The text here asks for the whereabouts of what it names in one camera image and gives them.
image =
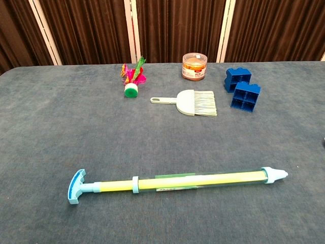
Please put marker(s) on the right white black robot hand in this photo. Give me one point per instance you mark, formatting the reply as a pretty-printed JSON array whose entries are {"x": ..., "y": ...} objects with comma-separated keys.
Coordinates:
[{"x": 324, "y": 142}]

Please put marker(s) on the yellow and blue water pump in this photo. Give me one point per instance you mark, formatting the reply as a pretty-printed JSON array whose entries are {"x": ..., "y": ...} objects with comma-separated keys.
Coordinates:
[{"x": 177, "y": 181}]

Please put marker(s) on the white hand brush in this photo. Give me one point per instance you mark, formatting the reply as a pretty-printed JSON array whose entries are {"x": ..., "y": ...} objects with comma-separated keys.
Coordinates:
[{"x": 186, "y": 103}]

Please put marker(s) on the blue building block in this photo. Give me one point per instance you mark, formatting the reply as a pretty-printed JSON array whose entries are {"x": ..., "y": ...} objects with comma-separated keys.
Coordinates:
[
  {"x": 245, "y": 97},
  {"x": 237, "y": 76}
]

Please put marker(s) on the brown curtain partition panel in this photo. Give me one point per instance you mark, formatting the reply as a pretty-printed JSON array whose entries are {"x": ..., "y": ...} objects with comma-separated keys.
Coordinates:
[
  {"x": 86, "y": 30},
  {"x": 177, "y": 25},
  {"x": 276, "y": 28},
  {"x": 17, "y": 33}
]

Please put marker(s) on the clear round jar orange contents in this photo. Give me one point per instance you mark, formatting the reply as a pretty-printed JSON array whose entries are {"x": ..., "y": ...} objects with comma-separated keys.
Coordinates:
[{"x": 194, "y": 68}]

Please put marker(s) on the colourful feather shuttlecock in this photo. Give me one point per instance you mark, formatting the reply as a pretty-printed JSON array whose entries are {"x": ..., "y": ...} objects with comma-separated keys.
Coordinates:
[{"x": 131, "y": 90}]

